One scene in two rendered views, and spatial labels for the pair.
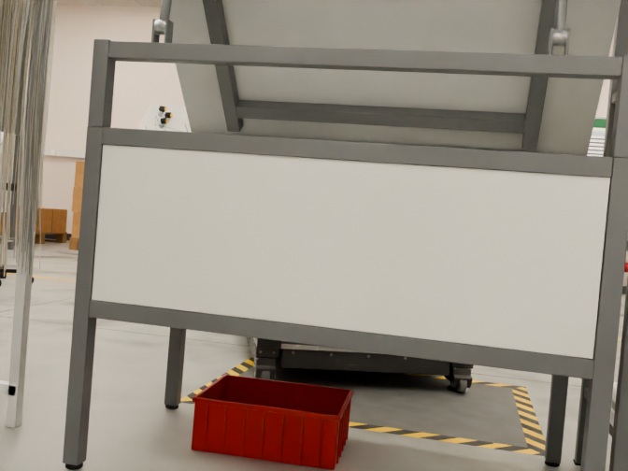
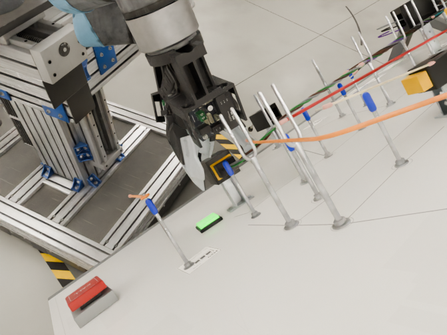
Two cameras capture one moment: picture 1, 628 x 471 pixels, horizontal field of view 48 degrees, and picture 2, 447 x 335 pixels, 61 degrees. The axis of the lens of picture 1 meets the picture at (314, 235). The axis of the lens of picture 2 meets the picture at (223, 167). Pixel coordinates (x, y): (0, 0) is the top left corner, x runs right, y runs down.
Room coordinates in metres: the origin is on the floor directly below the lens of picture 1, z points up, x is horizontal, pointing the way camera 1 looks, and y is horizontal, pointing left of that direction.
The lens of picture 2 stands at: (1.79, 0.45, 1.59)
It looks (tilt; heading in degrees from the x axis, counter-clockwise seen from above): 49 degrees down; 305
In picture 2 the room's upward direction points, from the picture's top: straight up
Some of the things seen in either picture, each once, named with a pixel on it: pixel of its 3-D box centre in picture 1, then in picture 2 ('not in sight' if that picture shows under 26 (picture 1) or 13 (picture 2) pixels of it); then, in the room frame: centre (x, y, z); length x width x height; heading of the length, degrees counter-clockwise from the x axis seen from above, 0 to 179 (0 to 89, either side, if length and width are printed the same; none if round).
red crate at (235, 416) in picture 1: (275, 418); not in sight; (1.92, 0.06, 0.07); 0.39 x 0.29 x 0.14; 81
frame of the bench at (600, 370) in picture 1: (346, 311); not in sight; (1.79, -0.10, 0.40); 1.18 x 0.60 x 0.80; 78
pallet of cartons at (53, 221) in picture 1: (14, 223); not in sight; (8.83, 3.77, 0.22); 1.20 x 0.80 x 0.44; 172
